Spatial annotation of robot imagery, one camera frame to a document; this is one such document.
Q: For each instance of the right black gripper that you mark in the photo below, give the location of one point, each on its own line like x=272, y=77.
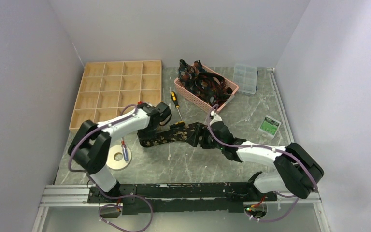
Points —
x=200, y=130

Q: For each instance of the black gold patterned tie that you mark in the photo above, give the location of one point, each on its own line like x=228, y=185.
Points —
x=163, y=137

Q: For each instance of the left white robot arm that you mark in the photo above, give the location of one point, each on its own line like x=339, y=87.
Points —
x=91, y=144

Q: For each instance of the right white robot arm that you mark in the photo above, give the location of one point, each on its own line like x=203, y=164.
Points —
x=295, y=170

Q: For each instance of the pile of patterned ties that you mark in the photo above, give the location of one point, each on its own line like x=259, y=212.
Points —
x=204, y=83

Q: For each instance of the white tape roll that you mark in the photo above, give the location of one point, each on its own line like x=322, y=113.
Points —
x=115, y=159

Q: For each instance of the lower black yellow screwdriver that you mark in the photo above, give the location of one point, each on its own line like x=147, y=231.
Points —
x=177, y=125

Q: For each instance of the black yellow screwdriver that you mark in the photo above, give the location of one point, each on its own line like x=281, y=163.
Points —
x=177, y=125
x=175, y=101

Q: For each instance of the upper black yellow screwdriver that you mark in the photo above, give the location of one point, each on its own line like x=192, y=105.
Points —
x=175, y=101

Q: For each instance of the pink plastic basket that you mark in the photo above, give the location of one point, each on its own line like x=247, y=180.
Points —
x=204, y=99

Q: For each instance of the blue red small screwdriver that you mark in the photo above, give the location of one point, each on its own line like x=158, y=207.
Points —
x=124, y=151

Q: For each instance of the wooden compartment tray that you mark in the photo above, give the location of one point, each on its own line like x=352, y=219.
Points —
x=107, y=88

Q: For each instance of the green screw bit box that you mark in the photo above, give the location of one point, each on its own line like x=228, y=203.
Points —
x=269, y=127

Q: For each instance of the clear plastic organizer box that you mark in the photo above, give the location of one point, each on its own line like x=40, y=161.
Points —
x=246, y=78

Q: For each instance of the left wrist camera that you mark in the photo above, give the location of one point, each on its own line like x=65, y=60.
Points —
x=142, y=104

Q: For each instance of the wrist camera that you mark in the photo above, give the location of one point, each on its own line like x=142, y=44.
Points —
x=142, y=104
x=214, y=117

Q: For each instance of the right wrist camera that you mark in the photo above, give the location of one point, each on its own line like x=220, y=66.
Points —
x=214, y=117

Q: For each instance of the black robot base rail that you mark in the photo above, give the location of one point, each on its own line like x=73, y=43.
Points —
x=232, y=197

